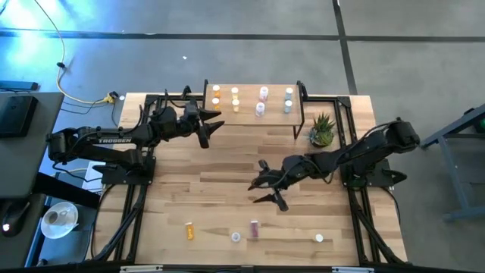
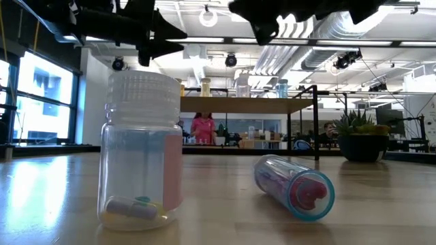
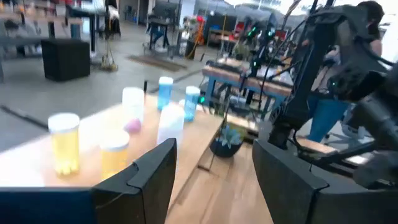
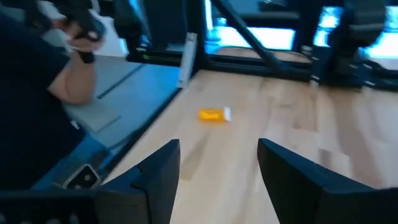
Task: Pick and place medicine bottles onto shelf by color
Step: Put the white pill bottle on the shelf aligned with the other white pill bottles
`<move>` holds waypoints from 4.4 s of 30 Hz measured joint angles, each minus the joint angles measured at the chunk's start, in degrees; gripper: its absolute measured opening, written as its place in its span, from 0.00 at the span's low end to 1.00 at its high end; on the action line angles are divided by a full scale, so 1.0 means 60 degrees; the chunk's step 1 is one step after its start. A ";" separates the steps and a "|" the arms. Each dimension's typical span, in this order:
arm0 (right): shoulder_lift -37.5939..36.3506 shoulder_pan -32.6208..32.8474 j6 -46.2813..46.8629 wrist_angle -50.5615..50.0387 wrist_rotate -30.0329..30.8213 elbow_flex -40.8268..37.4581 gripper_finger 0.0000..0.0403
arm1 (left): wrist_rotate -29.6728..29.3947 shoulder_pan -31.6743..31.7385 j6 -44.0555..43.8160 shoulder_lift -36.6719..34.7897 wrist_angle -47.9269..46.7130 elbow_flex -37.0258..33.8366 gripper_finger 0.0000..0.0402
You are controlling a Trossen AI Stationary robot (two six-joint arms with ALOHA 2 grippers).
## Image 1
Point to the grey desk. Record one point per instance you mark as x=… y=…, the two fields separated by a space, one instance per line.
x=38 y=167

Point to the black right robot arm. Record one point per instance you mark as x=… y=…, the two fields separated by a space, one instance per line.
x=363 y=151

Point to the clear bottle white ribbed cap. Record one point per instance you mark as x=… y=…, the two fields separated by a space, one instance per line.
x=260 y=108

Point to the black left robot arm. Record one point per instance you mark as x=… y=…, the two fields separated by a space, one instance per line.
x=113 y=140

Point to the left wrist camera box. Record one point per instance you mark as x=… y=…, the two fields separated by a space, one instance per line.
x=203 y=140

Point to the black desk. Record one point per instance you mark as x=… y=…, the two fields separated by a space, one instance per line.
x=17 y=254

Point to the blue vial with red pills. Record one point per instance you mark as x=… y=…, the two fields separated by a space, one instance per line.
x=254 y=229

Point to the yellow-orange pill vial white cap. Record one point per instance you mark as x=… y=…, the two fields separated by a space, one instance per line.
x=215 y=101

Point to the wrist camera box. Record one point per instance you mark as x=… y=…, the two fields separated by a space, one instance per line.
x=203 y=140
x=282 y=204

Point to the wooden shelf black metal legs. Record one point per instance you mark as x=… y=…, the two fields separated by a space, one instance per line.
x=273 y=117

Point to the grey table leg frame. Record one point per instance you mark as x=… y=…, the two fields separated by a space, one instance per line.
x=452 y=178

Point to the green round object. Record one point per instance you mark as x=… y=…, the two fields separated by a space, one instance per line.
x=482 y=126

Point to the clear bottle with pink pills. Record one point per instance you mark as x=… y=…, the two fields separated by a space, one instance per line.
x=263 y=91

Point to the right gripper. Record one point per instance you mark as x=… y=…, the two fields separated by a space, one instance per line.
x=286 y=170

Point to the dark slim bar device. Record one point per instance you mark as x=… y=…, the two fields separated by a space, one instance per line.
x=19 y=85

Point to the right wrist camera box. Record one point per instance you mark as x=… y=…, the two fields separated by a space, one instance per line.
x=282 y=204

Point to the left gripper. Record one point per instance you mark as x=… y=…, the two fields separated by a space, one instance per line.
x=191 y=121

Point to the black computer mouse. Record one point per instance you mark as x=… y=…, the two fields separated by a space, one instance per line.
x=15 y=216

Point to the yellow pill vial white cap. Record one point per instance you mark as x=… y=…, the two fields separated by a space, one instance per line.
x=235 y=91
x=235 y=104

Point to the silver aluminium bracket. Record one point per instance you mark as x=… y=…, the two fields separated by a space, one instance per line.
x=352 y=270
x=141 y=269

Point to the succulent plant black pot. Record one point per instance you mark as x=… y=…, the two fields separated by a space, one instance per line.
x=322 y=136

